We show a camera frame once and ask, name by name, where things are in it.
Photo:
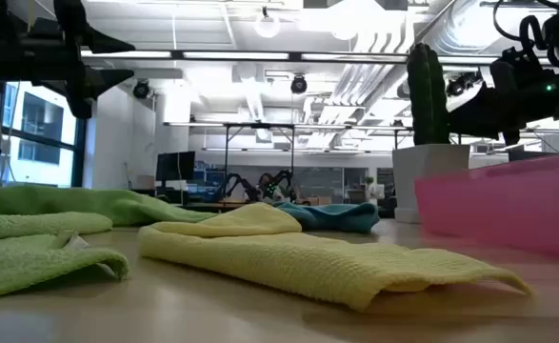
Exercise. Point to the pink plastic basket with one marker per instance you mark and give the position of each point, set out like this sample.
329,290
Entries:
507,209

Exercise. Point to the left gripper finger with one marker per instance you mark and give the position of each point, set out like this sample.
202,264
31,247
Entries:
86,93
81,33

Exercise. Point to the black metal station frame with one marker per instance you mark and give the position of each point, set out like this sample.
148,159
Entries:
260,125

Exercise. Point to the teal microfiber towel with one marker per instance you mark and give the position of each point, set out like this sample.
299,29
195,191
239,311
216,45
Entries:
341,216

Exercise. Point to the lime green microfiber towel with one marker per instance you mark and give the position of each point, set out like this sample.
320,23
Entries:
31,267

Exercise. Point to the green cactus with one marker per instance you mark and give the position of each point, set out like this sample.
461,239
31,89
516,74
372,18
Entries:
426,95

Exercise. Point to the black background robot arm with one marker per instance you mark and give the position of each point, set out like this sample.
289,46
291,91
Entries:
236,187
281,183

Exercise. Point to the white hexagonal planter pot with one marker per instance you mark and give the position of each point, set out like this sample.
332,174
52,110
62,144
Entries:
426,181

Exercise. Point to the black computer monitor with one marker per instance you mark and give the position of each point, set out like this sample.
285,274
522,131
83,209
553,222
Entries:
175,166
526,155

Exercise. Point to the yellow microfiber towel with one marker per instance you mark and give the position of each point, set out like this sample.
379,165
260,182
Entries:
307,267

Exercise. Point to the bright green microfiber towel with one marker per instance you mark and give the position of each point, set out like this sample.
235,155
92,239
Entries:
93,202

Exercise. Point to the round white ceiling lamp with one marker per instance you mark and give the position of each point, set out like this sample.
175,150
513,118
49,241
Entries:
267,25

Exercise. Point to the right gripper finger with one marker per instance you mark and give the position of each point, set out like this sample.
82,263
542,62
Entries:
493,125
498,93

